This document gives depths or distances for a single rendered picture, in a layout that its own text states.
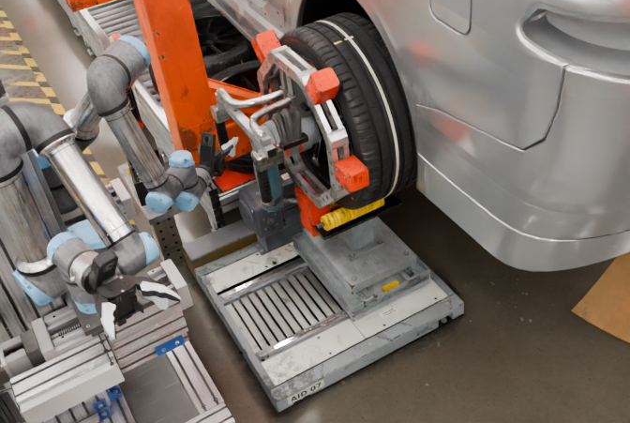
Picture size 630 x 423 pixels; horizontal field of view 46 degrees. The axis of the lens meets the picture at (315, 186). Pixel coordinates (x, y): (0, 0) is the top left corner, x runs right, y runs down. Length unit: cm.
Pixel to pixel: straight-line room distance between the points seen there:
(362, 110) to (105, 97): 76
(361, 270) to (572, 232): 110
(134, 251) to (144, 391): 103
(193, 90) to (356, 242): 86
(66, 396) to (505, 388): 152
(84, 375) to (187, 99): 116
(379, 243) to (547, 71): 143
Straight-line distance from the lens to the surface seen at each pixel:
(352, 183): 228
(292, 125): 227
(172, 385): 268
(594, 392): 286
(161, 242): 330
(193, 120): 287
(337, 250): 297
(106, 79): 211
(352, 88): 228
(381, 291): 291
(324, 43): 237
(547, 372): 288
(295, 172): 274
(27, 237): 190
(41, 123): 177
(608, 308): 311
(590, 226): 200
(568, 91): 173
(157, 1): 264
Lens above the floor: 228
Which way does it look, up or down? 39 degrees down
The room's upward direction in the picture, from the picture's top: 8 degrees counter-clockwise
